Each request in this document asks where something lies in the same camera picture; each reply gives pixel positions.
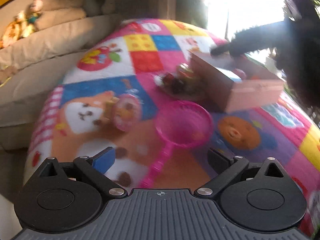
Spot colourful patchwork play mat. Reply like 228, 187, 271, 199
24, 19, 319, 237

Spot beige sofa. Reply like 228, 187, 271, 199
1, 14, 120, 150

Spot pink cardboard box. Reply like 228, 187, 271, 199
189, 52, 284, 113

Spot yellow plush doll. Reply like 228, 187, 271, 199
1, 0, 43, 49

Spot beige pillow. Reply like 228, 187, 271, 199
34, 8, 86, 30

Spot pink round toy clock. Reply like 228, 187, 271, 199
104, 94, 142, 132

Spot grey plush toys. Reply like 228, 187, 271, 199
82, 0, 116, 17

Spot pink toy net basket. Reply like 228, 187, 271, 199
138, 100, 213, 189

